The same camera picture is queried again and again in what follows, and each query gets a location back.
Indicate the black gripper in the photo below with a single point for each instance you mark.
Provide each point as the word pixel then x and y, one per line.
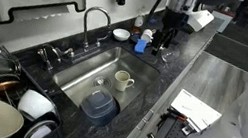
pixel 173 20

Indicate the plain white mug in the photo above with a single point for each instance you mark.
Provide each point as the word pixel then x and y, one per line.
pixel 122 81

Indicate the printed white mug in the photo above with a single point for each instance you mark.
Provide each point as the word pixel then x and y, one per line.
pixel 147 35

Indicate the stainless steel sink basin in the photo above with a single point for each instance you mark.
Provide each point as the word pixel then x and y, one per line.
pixel 140 71

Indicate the metal sink drain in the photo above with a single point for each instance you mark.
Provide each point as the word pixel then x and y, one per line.
pixel 102 82

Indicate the clear glass bowl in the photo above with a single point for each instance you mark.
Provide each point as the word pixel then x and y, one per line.
pixel 170 54

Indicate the blue sponge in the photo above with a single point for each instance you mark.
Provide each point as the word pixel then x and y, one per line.
pixel 140 46

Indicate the dark round plate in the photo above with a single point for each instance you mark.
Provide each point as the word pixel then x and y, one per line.
pixel 134 39

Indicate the clear dish soap bottle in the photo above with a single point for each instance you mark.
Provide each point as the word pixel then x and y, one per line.
pixel 138 22

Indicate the small white bowl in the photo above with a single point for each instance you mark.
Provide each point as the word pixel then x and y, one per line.
pixel 121 34

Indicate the white paper sheets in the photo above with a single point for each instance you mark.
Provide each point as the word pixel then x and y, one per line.
pixel 194 110

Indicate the chrome gooseneck faucet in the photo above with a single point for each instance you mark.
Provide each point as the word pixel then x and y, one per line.
pixel 85 28

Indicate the small chrome side spout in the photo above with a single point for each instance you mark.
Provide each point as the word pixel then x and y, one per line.
pixel 48 58

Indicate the black dish rack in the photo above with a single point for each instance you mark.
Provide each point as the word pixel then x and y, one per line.
pixel 56 128

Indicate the white bowl in rack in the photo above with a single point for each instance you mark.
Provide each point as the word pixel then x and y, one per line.
pixel 35 105

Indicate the white dish black rim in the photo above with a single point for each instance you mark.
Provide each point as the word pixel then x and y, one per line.
pixel 40 132

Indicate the copper bottomed pan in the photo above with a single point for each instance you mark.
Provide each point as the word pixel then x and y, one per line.
pixel 1 87

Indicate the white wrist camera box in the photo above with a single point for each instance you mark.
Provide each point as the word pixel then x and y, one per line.
pixel 200 20

